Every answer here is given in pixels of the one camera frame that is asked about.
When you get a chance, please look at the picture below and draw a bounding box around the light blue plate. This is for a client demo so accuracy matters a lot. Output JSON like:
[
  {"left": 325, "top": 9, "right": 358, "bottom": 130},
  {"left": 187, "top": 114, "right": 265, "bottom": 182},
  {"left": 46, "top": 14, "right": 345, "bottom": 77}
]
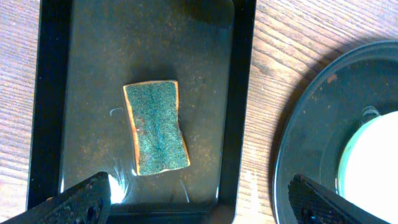
[{"left": 336, "top": 106, "right": 397, "bottom": 223}]

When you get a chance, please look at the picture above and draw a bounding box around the orange green scrub sponge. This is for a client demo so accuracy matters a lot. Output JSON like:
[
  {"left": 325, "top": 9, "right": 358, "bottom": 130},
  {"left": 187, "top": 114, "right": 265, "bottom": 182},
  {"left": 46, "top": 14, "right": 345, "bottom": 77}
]
[{"left": 123, "top": 80, "right": 190, "bottom": 175}]

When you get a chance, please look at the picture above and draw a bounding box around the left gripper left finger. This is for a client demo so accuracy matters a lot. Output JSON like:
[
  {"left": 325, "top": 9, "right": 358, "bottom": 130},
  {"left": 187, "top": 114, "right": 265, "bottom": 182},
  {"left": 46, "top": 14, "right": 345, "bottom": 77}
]
[{"left": 3, "top": 172, "right": 111, "bottom": 224}]

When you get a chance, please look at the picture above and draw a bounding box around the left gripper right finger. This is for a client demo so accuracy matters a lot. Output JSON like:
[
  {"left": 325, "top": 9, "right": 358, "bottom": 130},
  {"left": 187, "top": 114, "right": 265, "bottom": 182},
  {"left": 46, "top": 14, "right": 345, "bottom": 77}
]
[{"left": 288, "top": 174, "right": 387, "bottom": 224}]

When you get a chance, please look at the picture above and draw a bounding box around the black round tray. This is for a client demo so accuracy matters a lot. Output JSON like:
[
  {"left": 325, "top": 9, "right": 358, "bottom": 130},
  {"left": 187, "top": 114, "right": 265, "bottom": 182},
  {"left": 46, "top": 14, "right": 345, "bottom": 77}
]
[{"left": 272, "top": 40, "right": 397, "bottom": 223}]

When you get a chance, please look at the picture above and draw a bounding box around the black rectangular tray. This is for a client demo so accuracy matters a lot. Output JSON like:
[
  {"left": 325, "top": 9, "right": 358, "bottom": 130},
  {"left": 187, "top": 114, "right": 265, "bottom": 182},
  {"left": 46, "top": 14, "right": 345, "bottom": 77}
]
[{"left": 27, "top": 0, "right": 256, "bottom": 223}]

